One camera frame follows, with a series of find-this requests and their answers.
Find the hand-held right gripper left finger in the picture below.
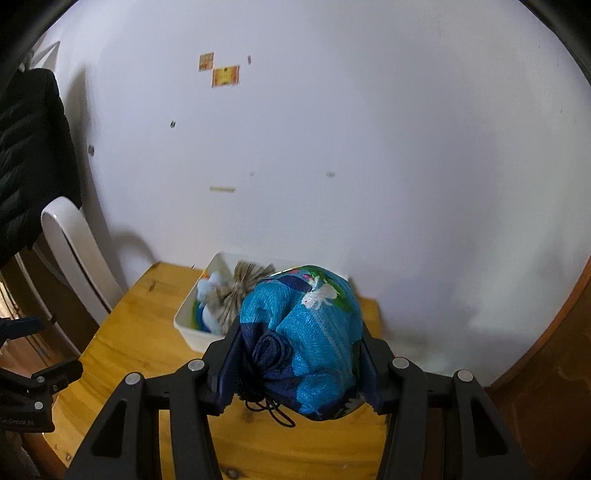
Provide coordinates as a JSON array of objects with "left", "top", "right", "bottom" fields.
[{"left": 65, "top": 323, "right": 244, "bottom": 480}]

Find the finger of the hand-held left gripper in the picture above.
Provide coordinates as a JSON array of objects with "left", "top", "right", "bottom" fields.
[
  {"left": 25, "top": 359, "right": 84, "bottom": 416},
  {"left": 0, "top": 315, "right": 47, "bottom": 341}
]

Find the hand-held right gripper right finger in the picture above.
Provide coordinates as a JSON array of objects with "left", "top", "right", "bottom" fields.
[{"left": 358, "top": 318, "right": 536, "bottom": 480}]

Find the white storage box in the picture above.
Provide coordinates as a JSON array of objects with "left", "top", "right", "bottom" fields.
[{"left": 174, "top": 250, "right": 305, "bottom": 355}]

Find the blue drawstring bag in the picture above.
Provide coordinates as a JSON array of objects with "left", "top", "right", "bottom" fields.
[{"left": 235, "top": 264, "right": 365, "bottom": 428}]

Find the grey fringed toy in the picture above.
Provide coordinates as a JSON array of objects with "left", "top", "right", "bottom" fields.
[{"left": 205, "top": 260, "right": 278, "bottom": 335}]

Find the grey plush toy striped scarf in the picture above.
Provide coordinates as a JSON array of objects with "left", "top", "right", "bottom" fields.
[{"left": 196, "top": 271, "right": 232, "bottom": 334}]

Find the white chair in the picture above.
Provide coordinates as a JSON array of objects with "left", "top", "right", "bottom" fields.
[{"left": 41, "top": 196, "right": 124, "bottom": 326}]

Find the black jacket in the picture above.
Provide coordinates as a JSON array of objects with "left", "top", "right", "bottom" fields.
[{"left": 0, "top": 68, "right": 83, "bottom": 268}]

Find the large orange wall sticker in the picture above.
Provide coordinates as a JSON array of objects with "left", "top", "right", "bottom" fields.
[{"left": 212, "top": 65, "right": 241, "bottom": 88}]

